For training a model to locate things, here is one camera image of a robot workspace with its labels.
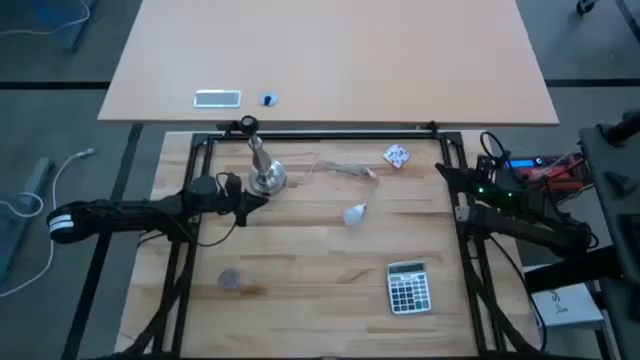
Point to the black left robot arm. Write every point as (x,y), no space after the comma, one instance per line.
(125,210)

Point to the red power supply unit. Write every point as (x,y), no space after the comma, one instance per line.
(550,165)

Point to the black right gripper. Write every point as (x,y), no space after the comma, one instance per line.
(487,189)

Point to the black chair caster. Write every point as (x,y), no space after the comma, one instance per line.
(586,6)

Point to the grey desk calculator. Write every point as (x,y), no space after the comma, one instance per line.
(409,290)

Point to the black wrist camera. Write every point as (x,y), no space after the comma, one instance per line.
(233,185)
(492,165)

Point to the black bar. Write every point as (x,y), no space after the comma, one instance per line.
(575,270)

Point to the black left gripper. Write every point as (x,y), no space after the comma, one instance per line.
(235,205)

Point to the silver metal lamp stand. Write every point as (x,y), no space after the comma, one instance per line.
(267,177)

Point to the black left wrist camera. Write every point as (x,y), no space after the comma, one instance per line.
(233,185)

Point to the beige wooden desk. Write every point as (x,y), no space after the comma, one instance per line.
(325,50)

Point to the black aluminium frame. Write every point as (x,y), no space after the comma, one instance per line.
(350,135)

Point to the white printed paper box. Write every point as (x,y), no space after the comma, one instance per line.
(565,305)

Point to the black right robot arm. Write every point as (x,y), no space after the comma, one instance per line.
(530,227)

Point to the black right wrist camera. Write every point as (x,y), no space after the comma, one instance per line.
(492,165)

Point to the small white orange printed packet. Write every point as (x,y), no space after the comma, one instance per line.
(396,156)

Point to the blue grey desk leg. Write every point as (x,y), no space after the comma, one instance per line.
(75,30)

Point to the grey round pad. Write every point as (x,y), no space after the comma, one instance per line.
(230,280)

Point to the clear plastic wrapper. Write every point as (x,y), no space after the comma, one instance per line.
(345,169)

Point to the white lightbulb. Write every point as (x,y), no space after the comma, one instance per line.
(354,215)

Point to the dark grey equipment cart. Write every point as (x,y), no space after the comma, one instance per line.
(615,200)

